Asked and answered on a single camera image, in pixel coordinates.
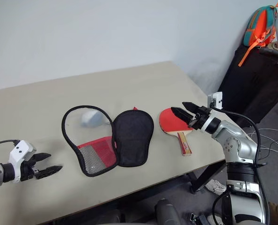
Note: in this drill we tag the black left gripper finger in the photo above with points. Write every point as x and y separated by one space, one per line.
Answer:
42 156
49 171

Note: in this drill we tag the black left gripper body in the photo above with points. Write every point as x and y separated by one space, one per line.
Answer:
27 171

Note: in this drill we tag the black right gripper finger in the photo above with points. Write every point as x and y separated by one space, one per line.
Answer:
191 107
182 115

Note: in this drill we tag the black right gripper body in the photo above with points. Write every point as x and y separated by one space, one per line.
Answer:
201 116

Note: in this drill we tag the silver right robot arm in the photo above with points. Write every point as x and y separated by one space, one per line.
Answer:
237 145

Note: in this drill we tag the red table tennis paddle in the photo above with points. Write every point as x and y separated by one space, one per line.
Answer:
169 120

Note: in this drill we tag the black paddle case red mesh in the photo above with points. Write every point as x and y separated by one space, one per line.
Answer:
132 138

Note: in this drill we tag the black cabinet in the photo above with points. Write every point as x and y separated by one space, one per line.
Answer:
253 86

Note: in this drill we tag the grey crumpled cloth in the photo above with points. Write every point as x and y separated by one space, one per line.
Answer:
215 186

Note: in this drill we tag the dark grey rounded shape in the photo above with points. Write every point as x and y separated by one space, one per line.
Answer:
166 212

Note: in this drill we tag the small black device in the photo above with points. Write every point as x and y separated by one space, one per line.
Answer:
198 219

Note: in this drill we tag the teal and orange backpack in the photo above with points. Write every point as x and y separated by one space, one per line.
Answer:
259 28

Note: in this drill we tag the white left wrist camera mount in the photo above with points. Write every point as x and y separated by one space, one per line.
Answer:
20 150

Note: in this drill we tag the black table frame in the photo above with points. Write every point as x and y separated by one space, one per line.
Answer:
204 175

